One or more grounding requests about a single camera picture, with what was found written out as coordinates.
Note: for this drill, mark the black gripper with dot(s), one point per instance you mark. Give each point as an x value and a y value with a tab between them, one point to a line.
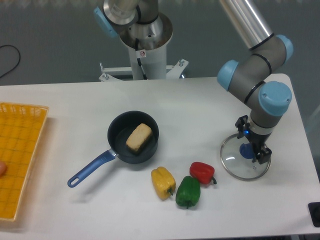
257	136

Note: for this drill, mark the glass pot lid blue knob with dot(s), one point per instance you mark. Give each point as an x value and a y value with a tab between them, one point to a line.
239	162

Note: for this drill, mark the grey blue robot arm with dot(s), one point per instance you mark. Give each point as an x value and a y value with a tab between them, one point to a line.
268	101

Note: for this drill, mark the fingertip at left edge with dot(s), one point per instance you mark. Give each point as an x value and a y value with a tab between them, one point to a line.
3	168

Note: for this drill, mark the red bell pepper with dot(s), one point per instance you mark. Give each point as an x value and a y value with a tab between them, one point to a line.
203	172

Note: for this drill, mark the black device at table edge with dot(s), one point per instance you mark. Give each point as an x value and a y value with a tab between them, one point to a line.
314	210

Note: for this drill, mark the green bell pepper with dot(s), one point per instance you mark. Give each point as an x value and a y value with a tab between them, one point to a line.
188	193

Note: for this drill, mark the yellow bell pepper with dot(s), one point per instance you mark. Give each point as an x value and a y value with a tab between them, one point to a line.
163	182

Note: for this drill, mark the beige bread loaf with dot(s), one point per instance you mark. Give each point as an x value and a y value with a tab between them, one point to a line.
139	137

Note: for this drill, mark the yellow woven basket tray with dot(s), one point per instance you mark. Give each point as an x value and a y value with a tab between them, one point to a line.
21	126

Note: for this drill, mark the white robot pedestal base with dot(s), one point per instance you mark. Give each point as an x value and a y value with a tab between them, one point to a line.
147	50

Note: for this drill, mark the dark saucepan blue handle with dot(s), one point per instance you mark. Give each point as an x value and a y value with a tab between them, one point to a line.
118	132

